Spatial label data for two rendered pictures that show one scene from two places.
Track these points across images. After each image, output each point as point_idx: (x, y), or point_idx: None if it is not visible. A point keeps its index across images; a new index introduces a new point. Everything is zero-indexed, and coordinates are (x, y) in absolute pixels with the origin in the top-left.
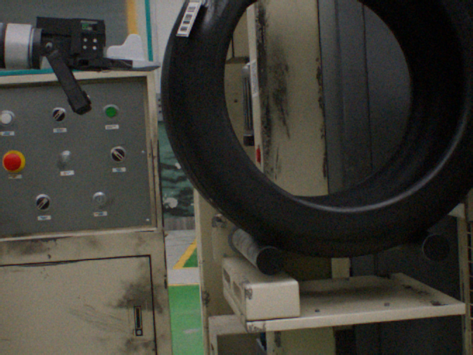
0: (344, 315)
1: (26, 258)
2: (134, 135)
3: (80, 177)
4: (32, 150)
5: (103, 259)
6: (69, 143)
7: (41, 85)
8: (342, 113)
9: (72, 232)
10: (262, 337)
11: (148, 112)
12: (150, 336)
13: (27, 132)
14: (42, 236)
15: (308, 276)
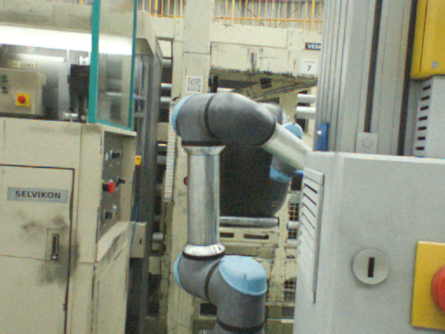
0: None
1: (114, 254)
2: (120, 169)
3: (111, 196)
4: (105, 178)
5: (123, 244)
6: (111, 173)
7: (109, 134)
8: (147, 158)
9: (107, 231)
10: None
11: (134, 156)
12: (127, 283)
13: (105, 166)
14: (104, 237)
15: None
